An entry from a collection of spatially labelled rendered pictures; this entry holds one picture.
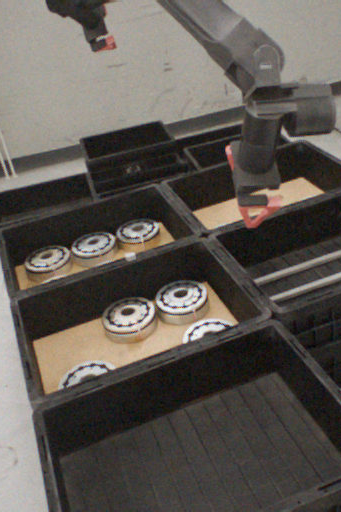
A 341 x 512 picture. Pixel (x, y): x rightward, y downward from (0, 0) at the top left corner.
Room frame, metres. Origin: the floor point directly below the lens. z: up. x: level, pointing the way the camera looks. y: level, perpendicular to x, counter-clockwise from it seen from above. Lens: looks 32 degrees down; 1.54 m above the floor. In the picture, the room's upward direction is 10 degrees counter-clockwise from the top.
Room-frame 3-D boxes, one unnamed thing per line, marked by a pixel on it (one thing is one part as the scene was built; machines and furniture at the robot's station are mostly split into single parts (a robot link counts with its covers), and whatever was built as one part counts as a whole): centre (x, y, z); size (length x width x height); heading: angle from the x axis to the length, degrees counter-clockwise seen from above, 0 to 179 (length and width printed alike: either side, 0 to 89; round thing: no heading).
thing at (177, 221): (1.12, 0.17, 0.87); 0.40 x 0.30 x 0.11; 105
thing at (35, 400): (0.83, 0.09, 0.92); 0.40 x 0.30 x 0.02; 105
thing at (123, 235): (1.22, 0.08, 0.86); 0.10 x 0.10 x 0.01
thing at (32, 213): (2.08, 0.47, 0.37); 0.40 x 0.30 x 0.45; 99
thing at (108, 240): (1.19, 0.19, 0.86); 0.10 x 0.10 x 0.01
